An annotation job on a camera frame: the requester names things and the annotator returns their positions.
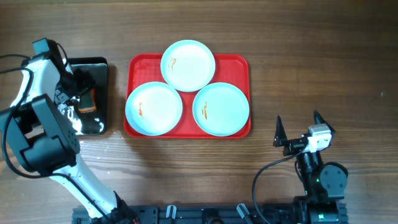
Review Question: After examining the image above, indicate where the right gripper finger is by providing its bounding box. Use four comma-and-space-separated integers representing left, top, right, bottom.
313, 110, 336, 134
273, 115, 288, 147

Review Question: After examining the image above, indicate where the orange green sponge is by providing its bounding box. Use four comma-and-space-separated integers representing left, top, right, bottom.
78, 89, 97, 113

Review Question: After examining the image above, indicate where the light blue plate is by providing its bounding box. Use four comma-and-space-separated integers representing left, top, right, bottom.
192, 82, 250, 137
160, 40, 216, 92
125, 82, 183, 136

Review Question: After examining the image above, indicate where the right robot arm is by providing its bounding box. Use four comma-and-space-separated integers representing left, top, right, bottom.
273, 110, 348, 224

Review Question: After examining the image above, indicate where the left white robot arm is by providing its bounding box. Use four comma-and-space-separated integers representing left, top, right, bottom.
1, 38, 139, 223

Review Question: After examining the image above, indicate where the black water tray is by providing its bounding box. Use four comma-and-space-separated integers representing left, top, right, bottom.
58, 57, 109, 135

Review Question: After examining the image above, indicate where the red plastic tray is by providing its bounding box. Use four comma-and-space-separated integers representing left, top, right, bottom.
126, 53, 250, 139

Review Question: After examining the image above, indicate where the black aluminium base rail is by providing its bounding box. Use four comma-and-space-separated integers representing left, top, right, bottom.
72, 202, 349, 224

